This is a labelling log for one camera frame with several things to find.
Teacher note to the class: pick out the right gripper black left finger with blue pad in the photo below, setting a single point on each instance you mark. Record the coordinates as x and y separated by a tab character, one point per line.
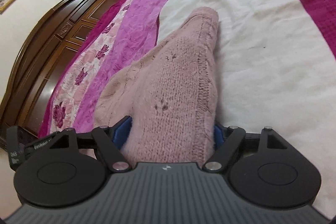
88	160

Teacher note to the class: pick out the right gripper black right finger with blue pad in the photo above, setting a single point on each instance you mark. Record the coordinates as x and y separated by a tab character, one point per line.
263	168

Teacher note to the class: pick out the pink knitted sweater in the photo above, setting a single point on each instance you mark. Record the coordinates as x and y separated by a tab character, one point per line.
170	94

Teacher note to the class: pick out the purple pink white bedspread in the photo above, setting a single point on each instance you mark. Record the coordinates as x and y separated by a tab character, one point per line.
274	65

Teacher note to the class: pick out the dark wooden headboard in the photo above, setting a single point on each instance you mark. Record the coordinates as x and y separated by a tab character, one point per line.
47	51

